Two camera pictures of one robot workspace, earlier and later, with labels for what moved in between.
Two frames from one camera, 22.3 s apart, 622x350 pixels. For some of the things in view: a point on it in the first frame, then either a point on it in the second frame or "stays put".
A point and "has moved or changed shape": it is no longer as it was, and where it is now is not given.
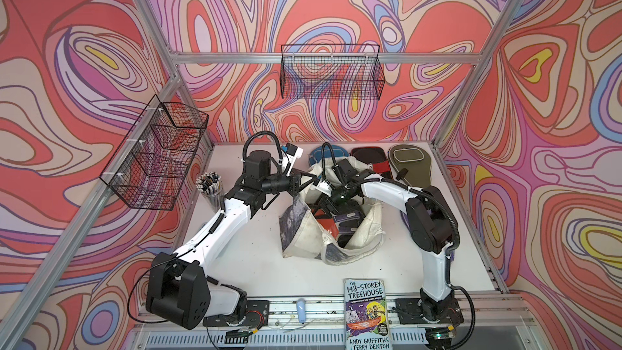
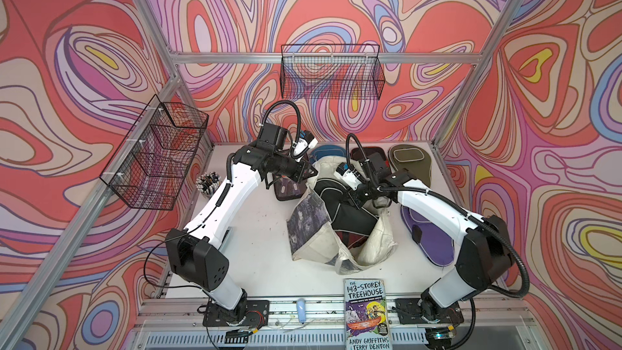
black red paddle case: [376, 155] stays put
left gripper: [293, 181] → [300, 171]
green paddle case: [411, 164] stays put
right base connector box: [440, 338] stays put
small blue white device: [300, 305] stays put
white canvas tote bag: [304, 235] has moved or changed shape
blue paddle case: [316, 155] stays put
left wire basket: [153, 160] stays put
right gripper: [328, 202] → [352, 194]
